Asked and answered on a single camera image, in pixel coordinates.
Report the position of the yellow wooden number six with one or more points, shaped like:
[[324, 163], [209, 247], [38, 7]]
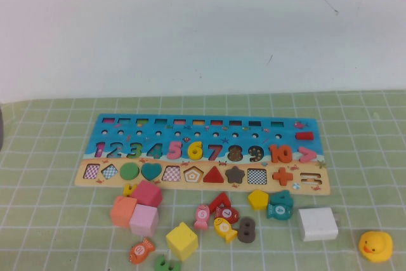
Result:
[[191, 148]]

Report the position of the blue wooden number puzzle board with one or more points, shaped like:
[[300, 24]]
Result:
[[222, 131]]

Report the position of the red wooden triangle piece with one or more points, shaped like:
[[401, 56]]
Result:
[[214, 177]]

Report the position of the brown wooden star piece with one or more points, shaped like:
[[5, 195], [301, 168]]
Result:
[[235, 174]]

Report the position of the teal wooden heart piece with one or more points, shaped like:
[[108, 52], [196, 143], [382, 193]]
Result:
[[151, 171]]

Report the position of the green wooden circle piece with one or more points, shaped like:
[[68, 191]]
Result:
[[129, 171]]

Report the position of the yellow wooden pentagon piece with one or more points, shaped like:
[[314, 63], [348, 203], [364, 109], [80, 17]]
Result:
[[257, 199]]

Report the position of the small yellow wooden piece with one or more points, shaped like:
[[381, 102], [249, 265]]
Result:
[[127, 191]]

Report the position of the pink wooden number five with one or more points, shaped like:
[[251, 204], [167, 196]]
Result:
[[174, 148]]

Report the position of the orange wooden number ten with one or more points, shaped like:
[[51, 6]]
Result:
[[273, 155]]

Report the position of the red wooden number seven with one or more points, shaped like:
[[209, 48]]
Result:
[[222, 199]]

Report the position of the magenta wooden cube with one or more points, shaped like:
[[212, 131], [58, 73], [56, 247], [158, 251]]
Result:
[[146, 193]]

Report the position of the orange wooden plus sign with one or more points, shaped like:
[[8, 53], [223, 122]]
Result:
[[282, 176]]

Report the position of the red wooden fish seven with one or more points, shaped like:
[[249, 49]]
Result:
[[227, 214]]

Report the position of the pink wooden fish five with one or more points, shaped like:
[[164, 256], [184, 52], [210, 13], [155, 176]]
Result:
[[201, 217]]

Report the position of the red wooden minus block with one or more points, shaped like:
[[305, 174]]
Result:
[[304, 136]]

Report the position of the yellow wooden fish six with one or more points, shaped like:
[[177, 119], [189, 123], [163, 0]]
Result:
[[223, 227]]

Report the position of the pink wooden greater-than sign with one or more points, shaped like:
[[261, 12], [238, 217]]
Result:
[[309, 154]]

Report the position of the teal wooden number four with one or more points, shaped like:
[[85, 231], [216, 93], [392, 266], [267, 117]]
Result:
[[285, 198]]

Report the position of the light pink wooden cube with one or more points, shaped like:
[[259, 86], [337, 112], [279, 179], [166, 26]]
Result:
[[143, 220]]

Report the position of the teal wooden fish four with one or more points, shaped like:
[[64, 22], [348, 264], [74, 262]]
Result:
[[279, 210]]

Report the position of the brown wooden number eight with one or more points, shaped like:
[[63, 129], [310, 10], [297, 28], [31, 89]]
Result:
[[247, 230]]

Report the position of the orange wooden cube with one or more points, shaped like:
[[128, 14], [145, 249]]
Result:
[[122, 212]]

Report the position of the yellow wooden cube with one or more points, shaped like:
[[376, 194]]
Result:
[[180, 240]]

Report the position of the orange wooden fish ten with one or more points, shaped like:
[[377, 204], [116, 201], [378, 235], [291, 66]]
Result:
[[139, 250]]

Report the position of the green wooden number three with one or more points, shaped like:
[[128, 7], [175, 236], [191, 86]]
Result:
[[161, 264]]

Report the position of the white power adapter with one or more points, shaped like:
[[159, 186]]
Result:
[[317, 225]]

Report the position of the yellow rubber duck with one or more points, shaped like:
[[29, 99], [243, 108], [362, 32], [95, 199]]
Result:
[[377, 245]]

